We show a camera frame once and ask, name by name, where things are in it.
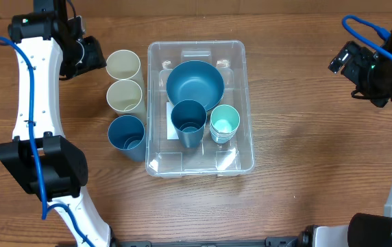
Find light blue small cup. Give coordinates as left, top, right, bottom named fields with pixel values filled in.
left=212, top=135, right=232, bottom=144

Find cream tall cup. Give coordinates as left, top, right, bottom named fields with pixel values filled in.
left=106, top=80, right=147, bottom=124
left=106, top=49, right=145, bottom=91

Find white paper label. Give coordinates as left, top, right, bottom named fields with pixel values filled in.
left=166, top=102, right=178, bottom=140

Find blue cable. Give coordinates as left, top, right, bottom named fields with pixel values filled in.
left=0, top=36, right=97, bottom=247
left=341, top=14, right=392, bottom=83

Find dark blue tall cup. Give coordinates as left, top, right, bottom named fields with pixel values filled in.
left=108, top=115, right=146, bottom=162
left=171, top=99, right=207, bottom=148

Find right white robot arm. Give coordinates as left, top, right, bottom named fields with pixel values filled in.
left=290, top=40, right=392, bottom=246

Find pink small cup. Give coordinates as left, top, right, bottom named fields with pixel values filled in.
left=210, top=125, right=237, bottom=138

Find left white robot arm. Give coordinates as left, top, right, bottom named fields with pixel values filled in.
left=0, top=0, right=119, bottom=246

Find mint green small cup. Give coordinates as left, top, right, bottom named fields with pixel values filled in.
left=210, top=104, right=241, bottom=134

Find dark blue bowl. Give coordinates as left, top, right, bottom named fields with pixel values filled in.
left=166, top=60, right=225, bottom=112

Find grey small cup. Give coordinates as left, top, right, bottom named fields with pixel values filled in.
left=210, top=130, right=236, bottom=143

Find clear plastic storage container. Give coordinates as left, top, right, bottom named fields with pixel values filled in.
left=145, top=40, right=255, bottom=178

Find left blue cable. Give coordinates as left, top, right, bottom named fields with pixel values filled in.
left=0, top=36, right=97, bottom=247

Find right blue cable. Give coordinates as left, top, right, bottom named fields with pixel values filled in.
left=341, top=14, right=392, bottom=83

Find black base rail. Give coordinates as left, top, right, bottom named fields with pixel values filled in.
left=111, top=225, right=317, bottom=247

